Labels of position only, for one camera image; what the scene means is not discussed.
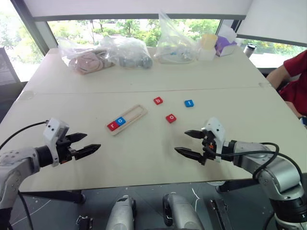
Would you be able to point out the person in red shirt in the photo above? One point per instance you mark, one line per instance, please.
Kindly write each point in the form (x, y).
(297, 81)

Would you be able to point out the silver rounded robot leg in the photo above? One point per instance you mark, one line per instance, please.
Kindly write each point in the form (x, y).
(182, 213)
(121, 215)

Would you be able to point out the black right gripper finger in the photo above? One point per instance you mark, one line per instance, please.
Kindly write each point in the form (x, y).
(192, 155)
(195, 134)

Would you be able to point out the dark tumbler cup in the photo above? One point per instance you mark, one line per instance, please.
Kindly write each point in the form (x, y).
(249, 50)

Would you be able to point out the blue letter tile t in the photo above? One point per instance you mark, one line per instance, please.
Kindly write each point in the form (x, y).
(189, 103)

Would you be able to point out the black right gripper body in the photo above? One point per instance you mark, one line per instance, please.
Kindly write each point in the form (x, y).
(209, 147)

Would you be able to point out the black mesh chair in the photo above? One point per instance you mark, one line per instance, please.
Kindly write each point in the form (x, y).
(7, 67)

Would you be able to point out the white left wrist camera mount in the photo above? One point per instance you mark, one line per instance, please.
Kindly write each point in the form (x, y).
(54, 129)

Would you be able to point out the small black clamp part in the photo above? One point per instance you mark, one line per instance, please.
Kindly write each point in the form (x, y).
(85, 222)

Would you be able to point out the plastic bag of pink items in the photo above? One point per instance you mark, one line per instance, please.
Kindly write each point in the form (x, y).
(84, 61)

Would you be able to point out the blue letter tile o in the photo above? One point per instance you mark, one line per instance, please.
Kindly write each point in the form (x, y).
(120, 121)

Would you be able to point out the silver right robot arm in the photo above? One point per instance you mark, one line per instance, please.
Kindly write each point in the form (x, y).
(275, 172)

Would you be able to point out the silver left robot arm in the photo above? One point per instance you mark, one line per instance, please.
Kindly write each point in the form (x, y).
(14, 163)

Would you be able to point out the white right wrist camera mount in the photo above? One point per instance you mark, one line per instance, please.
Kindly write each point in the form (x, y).
(217, 129)

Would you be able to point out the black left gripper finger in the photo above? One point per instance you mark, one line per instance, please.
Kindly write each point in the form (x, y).
(78, 137)
(87, 151)

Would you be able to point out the purple tissue box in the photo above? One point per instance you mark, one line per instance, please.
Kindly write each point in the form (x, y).
(225, 45)

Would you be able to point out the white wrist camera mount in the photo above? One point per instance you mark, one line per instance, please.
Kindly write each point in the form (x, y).
(217, 129)
(54, 129)

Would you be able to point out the person's bare forearm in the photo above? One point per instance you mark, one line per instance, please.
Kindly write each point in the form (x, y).
(275, 75)

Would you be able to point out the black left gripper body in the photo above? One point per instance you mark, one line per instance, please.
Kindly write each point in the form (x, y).
(65, 151)

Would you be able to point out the red letter tile o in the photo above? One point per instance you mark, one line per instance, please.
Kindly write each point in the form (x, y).
(171, 118)

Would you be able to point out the black metal floor bracket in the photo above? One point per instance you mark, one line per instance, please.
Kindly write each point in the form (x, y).
(219, 215)

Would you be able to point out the black table leg brace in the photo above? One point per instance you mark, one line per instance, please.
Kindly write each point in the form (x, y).
(236, 185)
(55, 196)

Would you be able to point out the red letter tile r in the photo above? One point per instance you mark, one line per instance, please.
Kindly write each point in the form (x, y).
(112, 126)

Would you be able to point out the tall clear plastic bag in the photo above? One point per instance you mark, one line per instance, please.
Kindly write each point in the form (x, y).
(172, 45)

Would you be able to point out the wooden letter tray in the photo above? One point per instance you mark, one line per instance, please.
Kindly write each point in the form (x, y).
(136, 113)

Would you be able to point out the red letter tile b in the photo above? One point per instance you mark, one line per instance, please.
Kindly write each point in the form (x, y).
(158, 100)

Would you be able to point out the plastic bag of grey items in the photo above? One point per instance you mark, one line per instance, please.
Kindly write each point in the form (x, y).
(132, 55)

